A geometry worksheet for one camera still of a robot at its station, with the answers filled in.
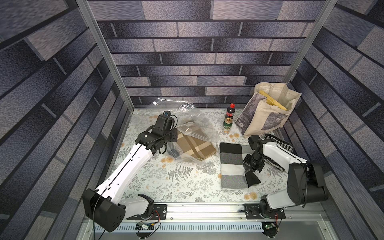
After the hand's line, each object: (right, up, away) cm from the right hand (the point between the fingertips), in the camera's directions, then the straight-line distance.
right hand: (245, 167), depth 87 cm
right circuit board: (+7, -26, -14) cm, 30 cm away
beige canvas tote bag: (+9, +32, +4) cm, 33 cm away
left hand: (-42, +23, -9) cm, 49 cm away
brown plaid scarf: (-32, +14, +11) cm, 37 cm away
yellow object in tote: (+17, +40, +3) cm, 44 cm away
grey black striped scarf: (-8, -2, -2) cm, 9 cm away
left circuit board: (-55, -24, -15) cm, 62 cm away
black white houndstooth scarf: (+26, +14, +8) cm, 30 cm away
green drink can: (-8, +26, +12) cm, 29 cm away
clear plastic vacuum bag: (-39, +36, +31) cm, 61 cm away
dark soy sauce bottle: (-4, +35, +20) cm, 41 cm away
